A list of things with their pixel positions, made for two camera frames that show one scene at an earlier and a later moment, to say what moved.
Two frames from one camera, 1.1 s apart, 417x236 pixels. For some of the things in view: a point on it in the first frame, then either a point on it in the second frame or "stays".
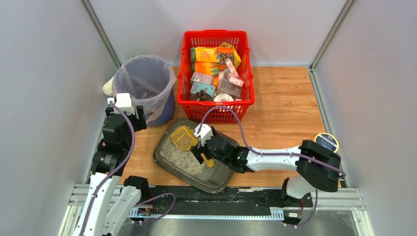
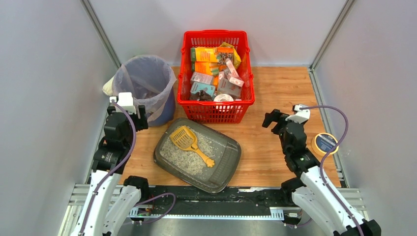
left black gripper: [139, 113] stays
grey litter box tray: [208, 176] stays
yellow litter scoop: [185, 138] stays
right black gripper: [204, 148] to [278, 120]
